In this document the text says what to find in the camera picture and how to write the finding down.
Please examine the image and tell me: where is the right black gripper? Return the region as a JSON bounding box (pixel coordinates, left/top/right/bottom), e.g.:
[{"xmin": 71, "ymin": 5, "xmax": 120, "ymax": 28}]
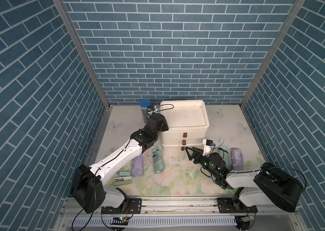
[{"xmin": 187, "ymin": 147, "xmax": 217, "ymax": 178}]

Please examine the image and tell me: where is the white plastic drawer cabinet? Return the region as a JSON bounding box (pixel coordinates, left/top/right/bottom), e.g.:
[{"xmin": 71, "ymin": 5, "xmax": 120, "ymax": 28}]
[{"xmin": 159, "ymin": 100, "xmax": 210, "ymax": 153}]

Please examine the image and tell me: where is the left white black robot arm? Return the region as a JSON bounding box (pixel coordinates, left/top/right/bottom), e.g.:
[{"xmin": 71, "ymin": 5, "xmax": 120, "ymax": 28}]
[{"xmin": 70, "ymin": 113, "xmax": 169, "ymax": 214}]

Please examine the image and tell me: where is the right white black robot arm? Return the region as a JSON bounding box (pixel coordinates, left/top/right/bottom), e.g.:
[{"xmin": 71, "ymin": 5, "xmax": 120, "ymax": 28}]
[{"xmin": 185, "ymin": 147, "xmax": 306, "ymax": 212}]

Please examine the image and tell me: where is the green folded umbrella right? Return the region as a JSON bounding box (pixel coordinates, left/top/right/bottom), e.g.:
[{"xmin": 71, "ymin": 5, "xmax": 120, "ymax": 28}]
[{"xmin": 217, "ymin": 139, "xmax": 232, "ymax": 170}]

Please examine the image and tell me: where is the green folded umbrella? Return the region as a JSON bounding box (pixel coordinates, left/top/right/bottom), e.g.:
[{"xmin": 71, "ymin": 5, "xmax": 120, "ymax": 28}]
[
  {"xmin": 152, "ymin": 147, "xmax": 165, "ymax": 174},
  {"xmin": 217, "ymin": 139, "xmax": 232, "ymax": 170}
]

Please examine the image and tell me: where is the green folded umbrella left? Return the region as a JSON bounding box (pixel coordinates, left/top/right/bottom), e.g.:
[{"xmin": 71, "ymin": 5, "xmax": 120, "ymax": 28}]
[{"xmin": 152, "ymin": 147, "xmax": 165, "ymax": 174}]

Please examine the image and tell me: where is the purple folded umbrella right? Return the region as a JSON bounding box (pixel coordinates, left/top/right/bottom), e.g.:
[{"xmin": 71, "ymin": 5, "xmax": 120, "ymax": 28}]
[{"xmin": 230, "ymin": 148, "xmax": 244, "ymax": 171}]

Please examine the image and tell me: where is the purple folded umbrella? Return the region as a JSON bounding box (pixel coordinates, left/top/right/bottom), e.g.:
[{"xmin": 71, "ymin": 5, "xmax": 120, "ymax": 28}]
[
  {"xmin": 230, "ymin": 148, "xmax": 244, "ymax": 171},
  {"xmin": 131, "ymin": 155, "xmax": 144, "ymax": 177}
]

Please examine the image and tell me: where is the purple folded umbrella left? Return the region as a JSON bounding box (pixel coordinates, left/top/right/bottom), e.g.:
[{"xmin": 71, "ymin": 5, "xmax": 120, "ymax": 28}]
[{"xmin": 131, "ymin": 155, "xmax": 144, "ymax": 177}]

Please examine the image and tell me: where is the blue lid pencil tube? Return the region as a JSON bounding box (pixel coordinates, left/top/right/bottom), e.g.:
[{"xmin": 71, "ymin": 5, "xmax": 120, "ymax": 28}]
[{"xmin": 139, "ymin": 99, "xmax": 150, "ymax": 124}]

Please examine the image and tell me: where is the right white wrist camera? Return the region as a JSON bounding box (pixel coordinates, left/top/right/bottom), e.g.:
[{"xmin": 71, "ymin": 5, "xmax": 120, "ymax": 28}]
[{"xmin": 202, "ymin": 139, "xmax": 216, "ymax": 156}]

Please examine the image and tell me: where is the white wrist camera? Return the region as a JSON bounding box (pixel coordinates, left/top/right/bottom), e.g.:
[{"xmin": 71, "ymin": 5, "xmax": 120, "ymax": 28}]
[
  {"xmin": 202, "ymin": 139, "xmax": 216, "ymax": 156},
  {"xmin": 147, "ymin": 105, "xmax": 157, "ymax": 116}
]

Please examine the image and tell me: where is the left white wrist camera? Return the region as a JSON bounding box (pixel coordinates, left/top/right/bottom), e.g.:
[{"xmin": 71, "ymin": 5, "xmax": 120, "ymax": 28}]
[{"xmin": 147, "ymin": 105, "xmax": 157, "ymax": 116}]

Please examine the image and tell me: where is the metal base rail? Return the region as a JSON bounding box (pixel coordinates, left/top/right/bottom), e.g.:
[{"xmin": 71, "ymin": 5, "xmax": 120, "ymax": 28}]
[{"xmin": 58, "ymin": 194, "xmax": 296, "ymax": 220}]

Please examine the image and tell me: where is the white slotted cable duct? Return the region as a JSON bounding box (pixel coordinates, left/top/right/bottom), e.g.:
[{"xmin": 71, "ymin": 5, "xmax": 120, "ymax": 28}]
[{"xmin": 67, "ymin": 216, "xmax": 237, "ymax": 228}]

